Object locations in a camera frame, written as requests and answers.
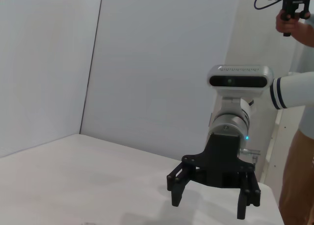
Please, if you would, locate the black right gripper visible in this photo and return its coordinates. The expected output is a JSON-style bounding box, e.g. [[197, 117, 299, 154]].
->
[[166, 134, 261, 220]]

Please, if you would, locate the black handheld camera rig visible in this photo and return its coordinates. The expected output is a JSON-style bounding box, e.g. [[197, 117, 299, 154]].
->
[[263, 0, 314, 37]]

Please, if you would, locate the person's forearm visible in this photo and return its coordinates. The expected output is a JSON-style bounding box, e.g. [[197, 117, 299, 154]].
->
[[295, 20, 314, 48]]

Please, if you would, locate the person's hand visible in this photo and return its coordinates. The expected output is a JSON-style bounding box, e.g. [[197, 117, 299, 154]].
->
[[275, 10, 307, 38]]

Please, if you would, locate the person in brown trousers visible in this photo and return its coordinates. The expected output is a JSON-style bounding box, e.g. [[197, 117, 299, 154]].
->
[[278, 44, 314, 225]]

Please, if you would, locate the blue rig cable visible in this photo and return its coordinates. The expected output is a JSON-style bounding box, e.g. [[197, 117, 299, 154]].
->
[[254, 0, 285, 11]]

